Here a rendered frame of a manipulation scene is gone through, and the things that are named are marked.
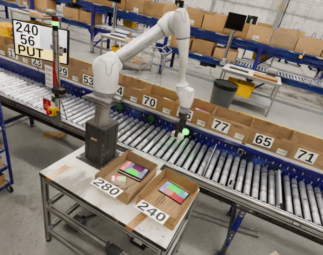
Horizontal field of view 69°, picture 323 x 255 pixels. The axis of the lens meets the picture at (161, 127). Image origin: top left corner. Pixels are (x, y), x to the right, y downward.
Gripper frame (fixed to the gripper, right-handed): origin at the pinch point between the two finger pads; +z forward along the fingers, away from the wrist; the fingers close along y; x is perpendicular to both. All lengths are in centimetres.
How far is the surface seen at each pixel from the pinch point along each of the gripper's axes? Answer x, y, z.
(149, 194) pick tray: -23, -56, 19
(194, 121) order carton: 8.0, 38.6, 3.7
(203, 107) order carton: 16, 66, -3
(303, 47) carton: 28, 507, -52
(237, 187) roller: -62, 6, 20
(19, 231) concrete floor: 62, -113, 95
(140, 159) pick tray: 3.3, -40.1, 13.0
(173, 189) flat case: -31, -40, 18
